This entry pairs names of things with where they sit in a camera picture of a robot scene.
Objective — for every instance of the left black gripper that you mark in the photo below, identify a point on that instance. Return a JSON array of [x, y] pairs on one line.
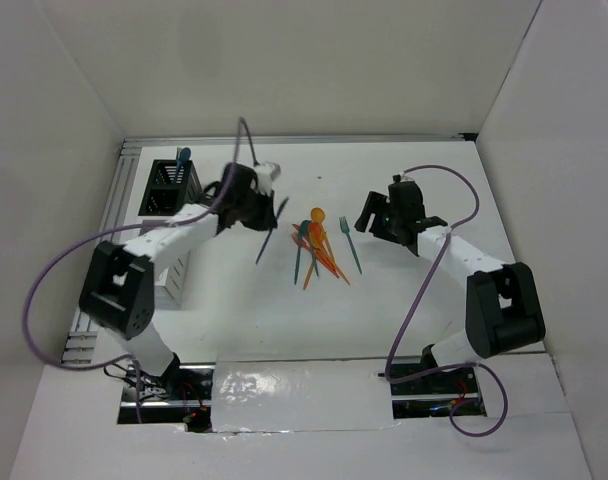
[[267, 217]]

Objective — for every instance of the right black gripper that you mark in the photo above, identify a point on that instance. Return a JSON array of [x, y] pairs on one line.
[[376, 203]]

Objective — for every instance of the teal plastic fork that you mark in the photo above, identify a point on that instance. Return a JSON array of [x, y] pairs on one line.
[[345, 229]]

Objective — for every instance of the blue plastic knife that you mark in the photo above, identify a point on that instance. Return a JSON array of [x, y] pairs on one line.
[[268, 237]]

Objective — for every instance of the blue plastic spoon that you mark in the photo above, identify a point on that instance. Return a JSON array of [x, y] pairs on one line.
[[183, 156]]

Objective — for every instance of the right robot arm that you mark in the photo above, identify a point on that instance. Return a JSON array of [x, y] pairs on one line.
[[502, 307]]

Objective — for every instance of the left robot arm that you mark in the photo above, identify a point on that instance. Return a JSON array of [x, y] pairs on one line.
[[119, 289]]

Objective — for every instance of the yellow plastic spoon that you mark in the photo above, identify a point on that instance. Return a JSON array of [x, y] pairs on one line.
[[317, 218]]

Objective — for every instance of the orange plastic spoon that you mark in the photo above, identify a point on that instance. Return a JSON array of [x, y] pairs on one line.
[[318, 240]]

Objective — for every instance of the black utensil caddy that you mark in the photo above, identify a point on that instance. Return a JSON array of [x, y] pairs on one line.
[[168, 188]]

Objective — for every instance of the white utensil caddy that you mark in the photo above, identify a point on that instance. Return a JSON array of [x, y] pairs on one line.
[[176, 275]]

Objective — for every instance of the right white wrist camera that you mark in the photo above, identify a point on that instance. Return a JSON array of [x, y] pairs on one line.
[[401, 178]]

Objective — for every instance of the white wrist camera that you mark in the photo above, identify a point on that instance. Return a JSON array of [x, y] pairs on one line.
[[401, 178], [266, 173]]

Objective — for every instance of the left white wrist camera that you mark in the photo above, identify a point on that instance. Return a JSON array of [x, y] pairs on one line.
[[266, 173]]

